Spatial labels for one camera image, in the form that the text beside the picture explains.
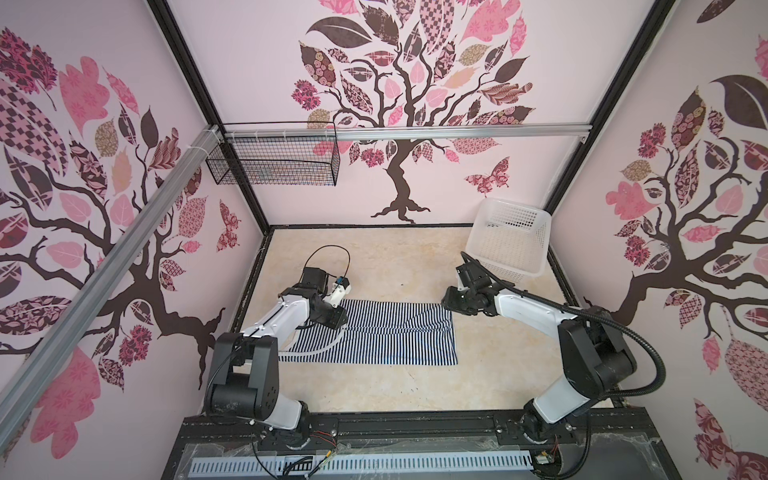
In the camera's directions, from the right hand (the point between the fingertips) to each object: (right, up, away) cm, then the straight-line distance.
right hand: (445, 298), depth 92 cm
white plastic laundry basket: (+30, +20, +23) cm, 43 cm away
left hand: (-33, -7, -3) cm, 33 cm away
